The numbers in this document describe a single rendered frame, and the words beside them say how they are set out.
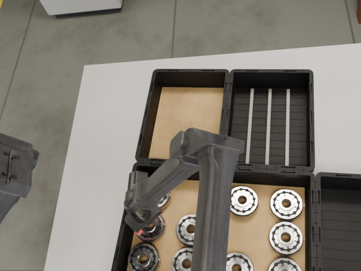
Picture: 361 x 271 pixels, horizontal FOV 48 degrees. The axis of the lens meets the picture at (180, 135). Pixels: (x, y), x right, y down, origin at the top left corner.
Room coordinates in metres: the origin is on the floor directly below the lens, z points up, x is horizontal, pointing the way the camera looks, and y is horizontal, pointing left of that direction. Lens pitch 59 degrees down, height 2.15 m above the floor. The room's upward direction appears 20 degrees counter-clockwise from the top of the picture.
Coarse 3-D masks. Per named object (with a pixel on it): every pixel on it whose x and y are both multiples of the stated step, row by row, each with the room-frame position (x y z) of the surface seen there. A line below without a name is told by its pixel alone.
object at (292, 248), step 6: (282, 222) 0.33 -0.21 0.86; (288, 222) 0.32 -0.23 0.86; (276, 228) 0.32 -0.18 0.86; (282, 228) 0.31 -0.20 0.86; (288, 228) 0.31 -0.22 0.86; (294, 228) 0.30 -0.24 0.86; (270, 234) 0.31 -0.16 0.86; (276, 234) 0.30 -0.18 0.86; (294, 234) 0.28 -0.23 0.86; (300, 234) 0.28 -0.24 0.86; (270, 240) 0.29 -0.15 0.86; (276, 240) 0.28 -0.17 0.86; (294, 240) 0.27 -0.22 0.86; (300, 240) 0.26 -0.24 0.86; (276, 246) 0.27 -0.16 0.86; (282, 246) 0.26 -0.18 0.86; (288, 246) 0.26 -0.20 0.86; (294, 246) 0.25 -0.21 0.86; (300, 246) 0.24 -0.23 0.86; (282, 252) 0.25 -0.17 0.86; (288, 252) 0.24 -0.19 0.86; (294, 252) 0.23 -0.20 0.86
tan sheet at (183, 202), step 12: (192, 180) 0.59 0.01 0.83; (180, 192) 0.56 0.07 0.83; (192, 192) 0.54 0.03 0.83; (180, 204) 0.52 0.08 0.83; (192, 204) 0.50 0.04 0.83; (168, 216) 0.49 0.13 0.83; (180, 216) 0.48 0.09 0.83; (168, 228) 0.45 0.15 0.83; (192, 228) 0.42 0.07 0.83; (168, 240) 0.41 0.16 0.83; (168, 252) 0.37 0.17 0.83; (168, 264) 0.34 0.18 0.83
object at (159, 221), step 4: (160, 216) 0.49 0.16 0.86; (156, 220) 0.48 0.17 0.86; (160, 220) 0.48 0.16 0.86; (156, 224) 0.47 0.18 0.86; (160, 224) 0.46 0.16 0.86; (156, 228) 0.45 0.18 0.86; (160, 228) 0.45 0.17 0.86; (144, 232) 0.46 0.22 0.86; (148, 232) 0.45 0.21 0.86; (152, 232) 0.45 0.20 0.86; (156, 232) 0.44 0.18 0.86; (160, 232) 0.44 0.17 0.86; (140, 236) 0.45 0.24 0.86; (144, 236) 0.44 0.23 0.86; (148, 236) 0.44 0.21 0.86; (152, 236) 0.43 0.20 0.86; (156, 236) 0.43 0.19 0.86; (148, 240) 0.43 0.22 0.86
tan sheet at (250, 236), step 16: (256, 192) 0.46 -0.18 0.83; (272, 192) 0.44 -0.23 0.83; (304, 192) 0.41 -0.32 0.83; (304, 208) 0.36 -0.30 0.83; (240, 224) 0.38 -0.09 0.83; (256, 224) 0.36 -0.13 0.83; (272, 224) 0.34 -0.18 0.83; (304, 224) 0.31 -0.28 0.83; (240, 240) 0.33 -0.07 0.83; (256, 240) 0.31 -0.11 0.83; (288, 240) 0.28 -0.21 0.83; (256, 256) 0.27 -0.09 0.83; (272, 256) 0.25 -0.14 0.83; (304, 256) 0.22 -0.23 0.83
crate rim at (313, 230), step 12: (240, 168) 0.52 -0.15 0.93; (252, 168) 0.51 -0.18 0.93; (312, 180) 0.40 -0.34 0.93; (312, 192) 0.37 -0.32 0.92; (312, 204) 0.33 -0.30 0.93; (312, 216) 0.30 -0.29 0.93; (312, 228) 0.27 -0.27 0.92; (312, 240) 0.23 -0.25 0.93; (312, 252) 0.20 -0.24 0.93; (312, 264) 0.17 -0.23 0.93
